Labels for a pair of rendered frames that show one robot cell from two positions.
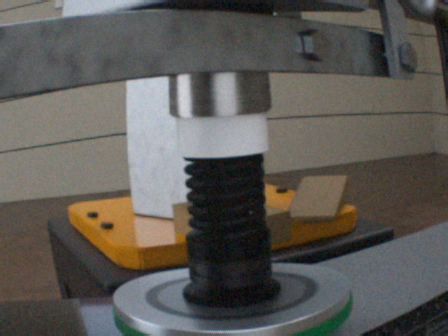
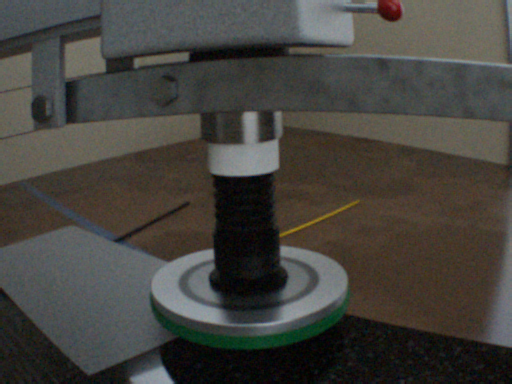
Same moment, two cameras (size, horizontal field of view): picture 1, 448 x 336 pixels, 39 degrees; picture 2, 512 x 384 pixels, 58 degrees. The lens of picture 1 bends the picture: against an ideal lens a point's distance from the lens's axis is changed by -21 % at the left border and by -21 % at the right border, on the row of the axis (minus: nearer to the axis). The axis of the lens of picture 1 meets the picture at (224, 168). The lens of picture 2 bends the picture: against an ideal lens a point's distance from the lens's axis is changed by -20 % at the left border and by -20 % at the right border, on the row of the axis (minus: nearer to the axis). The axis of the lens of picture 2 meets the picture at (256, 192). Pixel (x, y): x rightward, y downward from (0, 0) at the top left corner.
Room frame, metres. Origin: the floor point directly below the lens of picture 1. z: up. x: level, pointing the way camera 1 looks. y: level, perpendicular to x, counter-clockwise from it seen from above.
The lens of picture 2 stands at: (0.80, 0.51, 1.12)
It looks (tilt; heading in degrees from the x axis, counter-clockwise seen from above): 15 degrees down; 248
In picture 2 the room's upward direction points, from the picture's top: 2 degrees counter-clockwise
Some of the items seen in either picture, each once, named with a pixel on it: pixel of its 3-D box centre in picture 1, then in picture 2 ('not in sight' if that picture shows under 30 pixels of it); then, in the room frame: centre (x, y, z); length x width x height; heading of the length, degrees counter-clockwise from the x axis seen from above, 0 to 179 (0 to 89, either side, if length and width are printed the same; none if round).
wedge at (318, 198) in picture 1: (318, 197); not in sight; (1.41, -0.17, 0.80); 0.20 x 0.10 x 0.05; 163
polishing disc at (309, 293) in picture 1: (232, 299); (248, 284); (0.61, 0.00, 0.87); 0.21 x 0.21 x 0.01
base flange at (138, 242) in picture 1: (199, 218); not in sight; (1.50, 0.05, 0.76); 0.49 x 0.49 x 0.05; 24
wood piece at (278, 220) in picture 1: (229, 222); not in sight; (1.25, 0.00, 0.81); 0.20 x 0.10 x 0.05; 32
